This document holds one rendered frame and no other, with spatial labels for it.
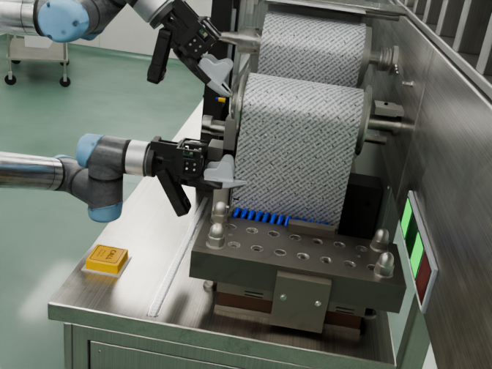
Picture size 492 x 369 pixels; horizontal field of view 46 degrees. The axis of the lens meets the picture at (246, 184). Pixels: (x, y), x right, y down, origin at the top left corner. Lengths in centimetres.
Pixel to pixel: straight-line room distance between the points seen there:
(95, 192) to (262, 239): 38
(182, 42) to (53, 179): 42
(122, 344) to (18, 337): 139
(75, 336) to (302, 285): 45
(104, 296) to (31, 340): 135
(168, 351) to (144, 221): 40
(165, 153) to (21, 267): 182
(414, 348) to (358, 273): 55
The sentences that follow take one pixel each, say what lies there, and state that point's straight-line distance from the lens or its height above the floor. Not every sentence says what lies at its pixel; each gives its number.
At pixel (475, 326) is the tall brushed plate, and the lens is 63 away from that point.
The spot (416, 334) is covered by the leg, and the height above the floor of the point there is 69.
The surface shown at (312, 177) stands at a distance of 120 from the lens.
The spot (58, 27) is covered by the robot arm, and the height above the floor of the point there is 139.
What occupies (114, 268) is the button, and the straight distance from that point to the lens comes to 123.
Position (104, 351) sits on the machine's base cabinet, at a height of 81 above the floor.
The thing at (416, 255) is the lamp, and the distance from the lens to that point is 87.
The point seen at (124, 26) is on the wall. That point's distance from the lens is 712.
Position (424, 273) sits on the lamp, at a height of 119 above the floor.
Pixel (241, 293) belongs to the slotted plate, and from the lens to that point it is 112.
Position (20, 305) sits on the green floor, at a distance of 269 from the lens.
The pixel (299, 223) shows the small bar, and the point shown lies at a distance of 118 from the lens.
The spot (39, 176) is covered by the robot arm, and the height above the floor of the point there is 105.
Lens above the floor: 159
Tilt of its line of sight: 24 degrees down
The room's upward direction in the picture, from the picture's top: 7 degrees clockwise
